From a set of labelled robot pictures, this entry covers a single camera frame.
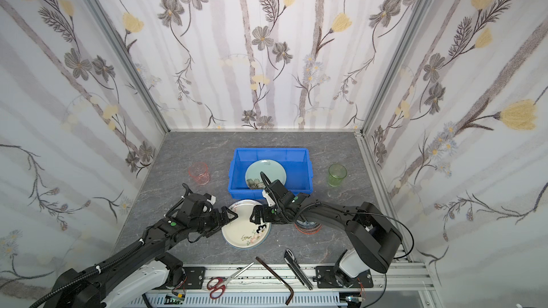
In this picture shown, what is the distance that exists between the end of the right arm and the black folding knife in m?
0.15

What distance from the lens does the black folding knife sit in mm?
737

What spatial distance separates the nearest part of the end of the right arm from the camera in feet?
2.07
